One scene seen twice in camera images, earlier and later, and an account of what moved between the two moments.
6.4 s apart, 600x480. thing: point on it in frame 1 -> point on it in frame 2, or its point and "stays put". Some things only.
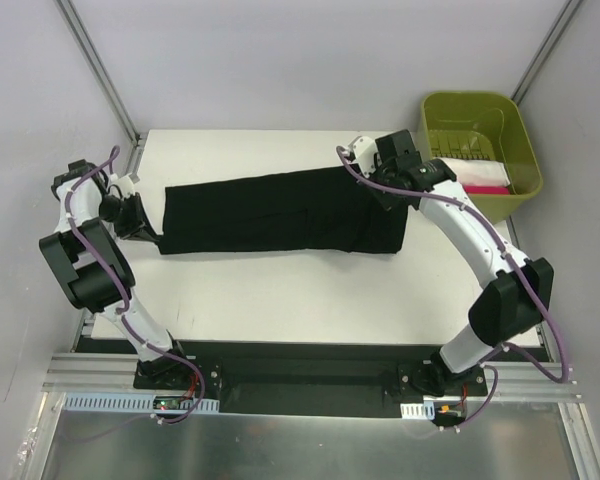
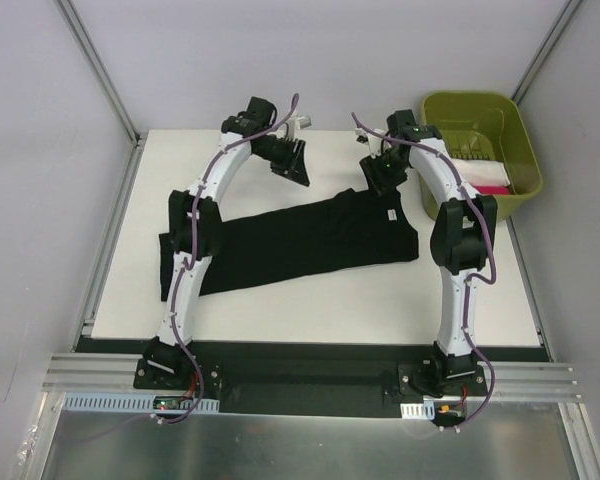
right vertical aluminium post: x=547 y=46 stays put
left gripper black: x=133 y=216 -> x=290 y=160
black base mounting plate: x=313 y=377 stays put
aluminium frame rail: x=74 y=373 stays put
